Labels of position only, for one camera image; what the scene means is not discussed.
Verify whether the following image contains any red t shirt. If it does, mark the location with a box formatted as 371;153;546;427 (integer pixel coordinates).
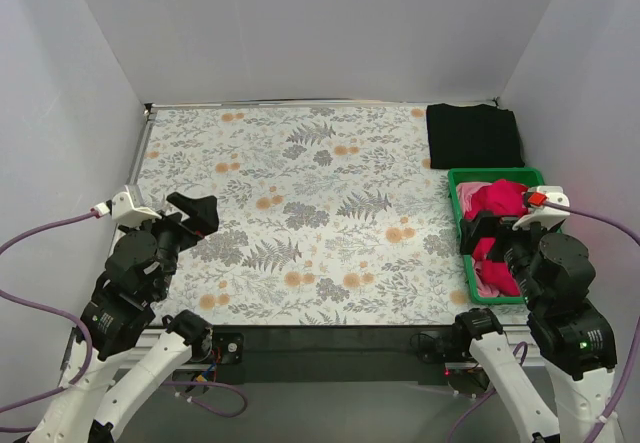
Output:
465;179;527;298

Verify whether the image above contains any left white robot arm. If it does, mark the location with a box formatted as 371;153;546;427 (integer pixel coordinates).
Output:
23;187;219;442

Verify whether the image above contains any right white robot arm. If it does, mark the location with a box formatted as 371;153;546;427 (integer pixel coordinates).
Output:
453;212;617;442

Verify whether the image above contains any pink t shirt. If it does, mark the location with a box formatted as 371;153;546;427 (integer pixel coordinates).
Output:
456;182;501;298

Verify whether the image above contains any green plastic bin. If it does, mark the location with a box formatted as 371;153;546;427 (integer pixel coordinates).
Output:
448;167;544;305

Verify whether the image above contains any folded black t shirt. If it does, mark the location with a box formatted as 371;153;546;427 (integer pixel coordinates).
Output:
426;103;525;170

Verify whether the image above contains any floral table mat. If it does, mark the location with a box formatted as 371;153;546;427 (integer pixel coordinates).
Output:
137;106;471;325

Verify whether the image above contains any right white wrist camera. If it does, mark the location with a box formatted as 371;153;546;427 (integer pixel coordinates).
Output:
512;185;570;230

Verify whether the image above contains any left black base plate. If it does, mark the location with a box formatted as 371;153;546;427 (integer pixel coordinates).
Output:
154;330;246;367

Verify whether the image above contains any aluminium frame rail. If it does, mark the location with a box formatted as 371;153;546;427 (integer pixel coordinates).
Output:
59;325;546;404

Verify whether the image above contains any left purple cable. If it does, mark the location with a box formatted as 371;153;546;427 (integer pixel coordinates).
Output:
0;210;249;434

